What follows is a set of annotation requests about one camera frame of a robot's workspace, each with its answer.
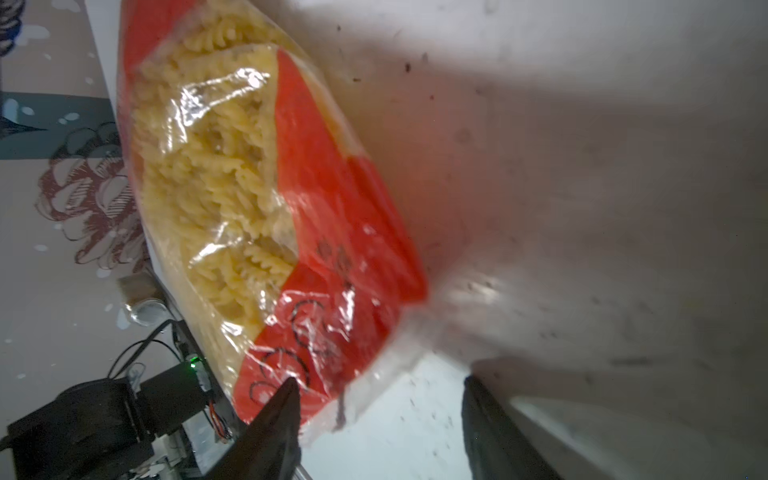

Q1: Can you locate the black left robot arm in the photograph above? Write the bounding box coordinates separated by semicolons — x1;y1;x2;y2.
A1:
1;357;211;479

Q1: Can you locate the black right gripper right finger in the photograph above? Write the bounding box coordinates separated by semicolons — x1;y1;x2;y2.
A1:
461;375;560;480

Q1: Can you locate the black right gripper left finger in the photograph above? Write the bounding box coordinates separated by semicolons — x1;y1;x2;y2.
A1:
204;377;301;480

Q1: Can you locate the red fusilli bag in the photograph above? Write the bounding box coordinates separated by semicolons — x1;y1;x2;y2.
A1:
117;1;428;441

